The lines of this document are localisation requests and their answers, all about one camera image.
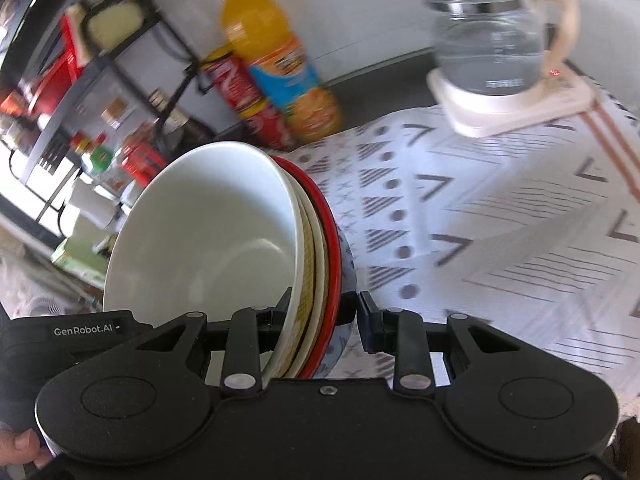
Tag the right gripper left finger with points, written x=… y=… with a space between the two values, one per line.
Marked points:
x=251 y=331

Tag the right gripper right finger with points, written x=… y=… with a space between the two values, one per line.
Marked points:
x=402 y=335

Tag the red bowl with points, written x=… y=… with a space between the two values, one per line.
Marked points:
x=320 y=327

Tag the blue patterned bowl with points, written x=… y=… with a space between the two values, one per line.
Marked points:
x=346 y=311

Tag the large white bowl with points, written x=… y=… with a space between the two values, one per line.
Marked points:
x=218 y=230

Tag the white bowl yellow outside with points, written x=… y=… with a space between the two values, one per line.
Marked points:
x=310 y=306

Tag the person's left hand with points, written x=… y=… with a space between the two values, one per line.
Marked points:
x=19 y=449

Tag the green carton box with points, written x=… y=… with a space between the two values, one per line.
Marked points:
x=85 y=254

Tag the white cap bottle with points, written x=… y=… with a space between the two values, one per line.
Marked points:
x=102 y=212

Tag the patterned white table cloth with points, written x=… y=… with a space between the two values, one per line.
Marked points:
x=535 y=232

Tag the red cola can stack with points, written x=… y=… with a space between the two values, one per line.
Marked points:
x=263 y=123

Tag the green label sauce bottle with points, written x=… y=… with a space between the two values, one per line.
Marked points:
x=95 y=154

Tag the beige kettle base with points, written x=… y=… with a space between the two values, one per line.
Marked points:
x=562 y=93

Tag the red plastic basket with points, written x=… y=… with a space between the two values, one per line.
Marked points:
x=66 y=69

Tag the orange juice bottle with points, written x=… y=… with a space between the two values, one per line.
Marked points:
x=259 y=32

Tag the black metal rack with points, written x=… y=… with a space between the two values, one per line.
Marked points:
x=136 y=48

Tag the glass kettle beige handle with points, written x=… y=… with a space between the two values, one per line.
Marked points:
x=502 y=47

